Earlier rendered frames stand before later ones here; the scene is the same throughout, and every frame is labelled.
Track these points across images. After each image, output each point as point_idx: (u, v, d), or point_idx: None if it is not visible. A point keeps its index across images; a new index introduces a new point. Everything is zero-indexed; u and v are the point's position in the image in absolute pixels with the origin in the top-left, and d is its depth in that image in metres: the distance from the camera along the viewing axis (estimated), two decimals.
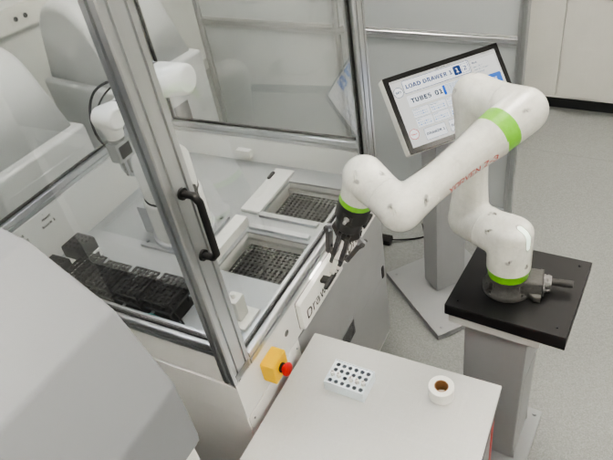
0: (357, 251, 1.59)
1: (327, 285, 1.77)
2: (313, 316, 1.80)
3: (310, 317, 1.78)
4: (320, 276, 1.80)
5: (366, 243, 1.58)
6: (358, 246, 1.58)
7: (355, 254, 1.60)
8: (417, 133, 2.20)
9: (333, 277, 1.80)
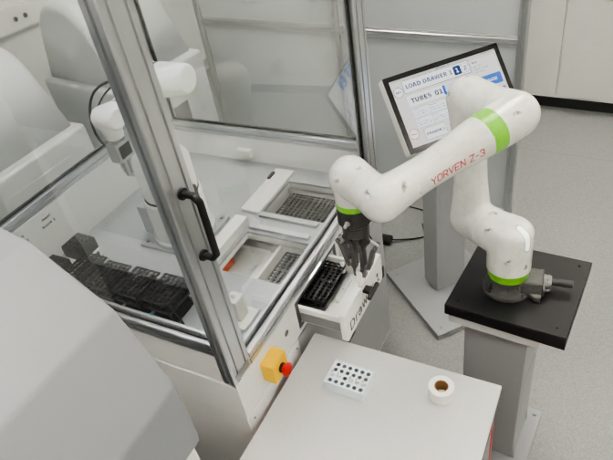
0: (372, 256, 1.58)
1: (371, 295, 1.71)
2: (355, 328, 1.74)
3: (352, 328, 1.72)
4: (362, 286, 1.73)
5: (379, 245, 1.56)
6: (371, 251, 1.57)
7: (372, 259, 1.59)
8: (417, 133, 2.20)
9: (376, 287, 1.74)
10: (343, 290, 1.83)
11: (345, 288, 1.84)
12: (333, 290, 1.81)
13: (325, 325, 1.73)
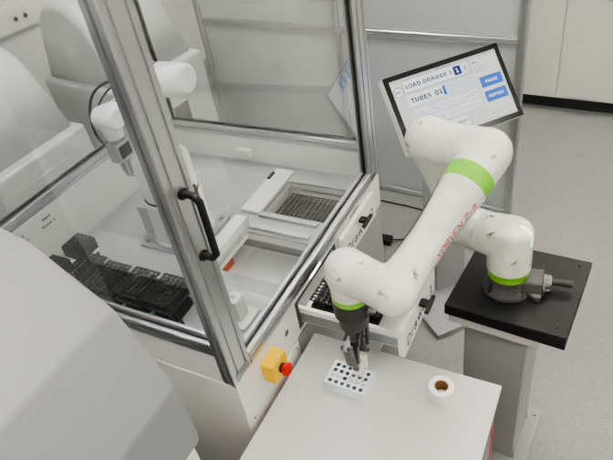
0: (368, 325, 1.52)
1: (429, 308, 1.64)
2: (410, 343, 1.66)
3: (409, 343, 1.64)
4: (419, 298, 1.66)
5: None
6: None
7: (368, 329, 1.53)
8: None
9: (432, 300, 1.66)
10: None
11: None
12: None
13: (379, 339, 1.66)
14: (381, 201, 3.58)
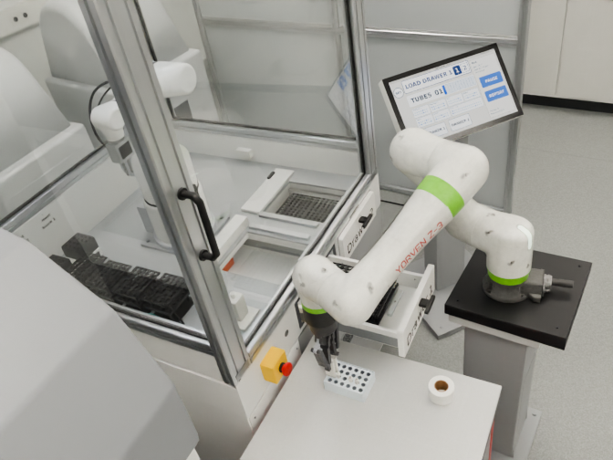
0: (338, 329, 1.59)
1: (429, 308, 1.64)
2: (410, 343, 1.66)
3: (409, 343, 1.64)
4: (419, 298, 1.66)
5: None
6: (337, 326, 1.58)
7: (338, 333, 1.60)
8: None
9: (432, 300, 1.66)
10: (395, 303, 1.76)
11: (397, 301, 1.76)
12: (386, 303, 1.73)
13: (379, 339, 1.66)
14: (381, 201, 3.58)
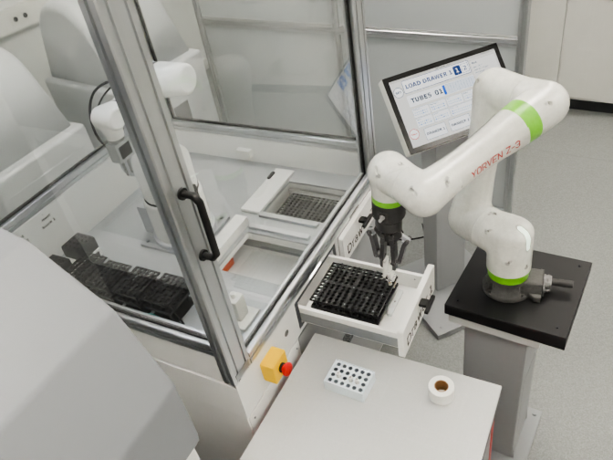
0: (404, 249, 1.62)
1: (429, 308, 1.64)
2: (410, 343, 1.66)
3: (409, 343, 1.64)
4: (419, 298, 1.66)
5: (410, 238, 1.60)
6: (403, 245, 1.61)
7: (403, 253, 1.63)
8: (417, 133, 2.20)
9: (432, 300, 1.66)
10: (395, 303, 1.76)
11: (397, 301, 1.76)
12: (386, 303, 1.73)
13: (379, 339, 1.66)
14: None
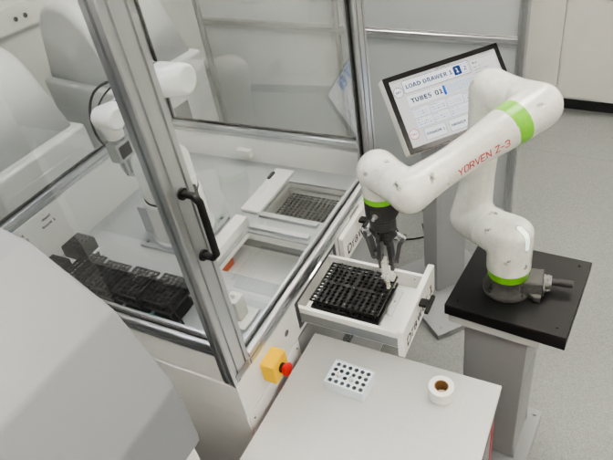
0: (400, 248, 1.61)
1: (429, 308, 1.64)
2: (410, 343, 1.66)
3: (409, 343, 1.64)
4: (419, 298, 1.66)
5: (406, 236, 1.60)
6: (399, 243, 1.60)
7: (400, 252, 1.62)
8: (417, 133, 2.20)
9: (432, 300, 1.66)
10: (395, 303, 1.76)
11: (397, 301, 1.76)
12: (386, 303, 1.73)
13: (379, 339, 1.66)
14: None
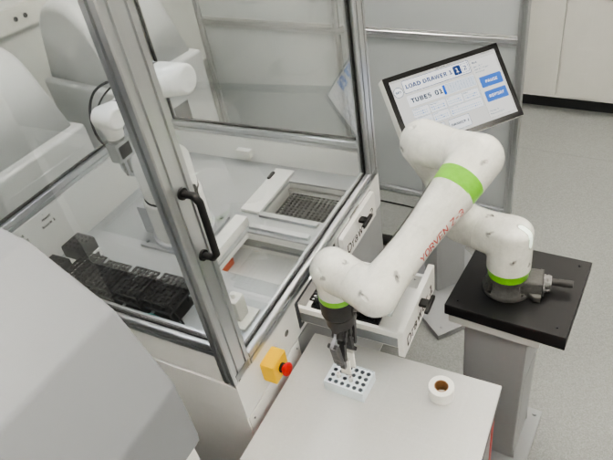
0: (356, 324, 1.54)
1: (429, 308, 1.64)
2: (410, 343, 1.66)
3: (409, 343, 1.64)
4: (419, 298, 1.66)
5: None
6: (355, 320, 1.53)
7: (356, 328, 1.55)
8: None
9: (432, 300, 1.66)
10: None
11: None
12: None
13: (379, 339, 1.66)
14: (381, 201, 3.58)
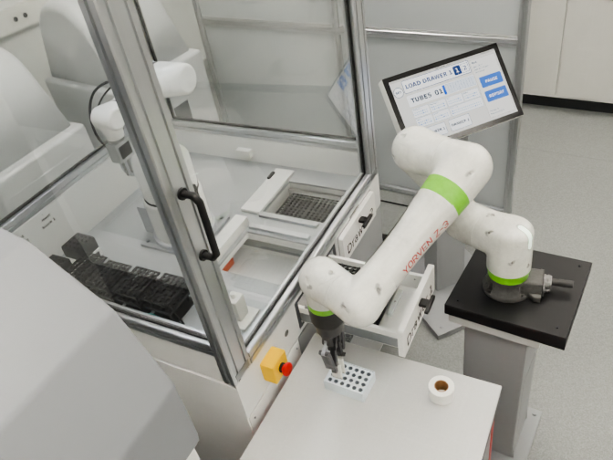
0: (321, 357, 1.53)
1: (429, 308, 1.64)
2: (410, 343, 1.66)
3: (409, 343, 1.64)
4: (419, 298, 1.66)
5: (324, 354, 1.49)
6: (321, 351, 1.52)
7: (322, 360, 1.54)
8: None
9: (432, 300, 1.66)
10: (395, 303, 1.76)
11: (397, 301, 1.76)
12: (386, 303, 1.73)
13: (379, 339, 1.66)
14: (381, 201, 3.58)
